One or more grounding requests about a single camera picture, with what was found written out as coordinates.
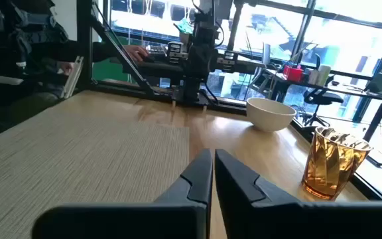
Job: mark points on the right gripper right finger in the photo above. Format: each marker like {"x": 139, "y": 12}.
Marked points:
{"x": 260, "y": 219}

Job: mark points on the person's hand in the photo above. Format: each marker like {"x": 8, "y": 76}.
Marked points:
{"x": 65, "y": 68}
{"x": 136, "y": 53}

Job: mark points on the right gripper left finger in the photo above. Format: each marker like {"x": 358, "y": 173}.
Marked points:
{"x": 177, "y": 219}

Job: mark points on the white bowl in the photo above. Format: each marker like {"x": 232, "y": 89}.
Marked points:
{"x": 270, "y": 116}

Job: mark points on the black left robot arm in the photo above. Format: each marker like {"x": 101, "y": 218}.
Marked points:
{"x": 199, "y": 66}

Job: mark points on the white paper roll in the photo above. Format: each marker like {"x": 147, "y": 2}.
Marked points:
{"x": 323, "y": 74}

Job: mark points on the red box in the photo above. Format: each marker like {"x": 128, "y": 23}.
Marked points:
{"x": 293, "y": 74}

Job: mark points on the long black desk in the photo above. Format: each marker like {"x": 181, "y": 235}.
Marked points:
{"x": 376, "y": 121}

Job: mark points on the silver aluminium extrusion bar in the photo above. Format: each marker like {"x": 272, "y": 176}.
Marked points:
{"x": 73, "y": 78}

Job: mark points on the person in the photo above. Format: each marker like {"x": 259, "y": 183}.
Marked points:
{"x": 28, "y": 40}

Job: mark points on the grey laptop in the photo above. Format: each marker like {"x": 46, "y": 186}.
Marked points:
{"x": 381, "y": 83}

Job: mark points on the beige woven placemat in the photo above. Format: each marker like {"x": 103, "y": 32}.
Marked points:
{"x": 78, "y": 159}

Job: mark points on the black office chair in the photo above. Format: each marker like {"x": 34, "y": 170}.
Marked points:
{"x": 323, "y": 98}

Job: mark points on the amber faceted plastic cup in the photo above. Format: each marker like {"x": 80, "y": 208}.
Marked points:
{"x": 330, "y": 166}

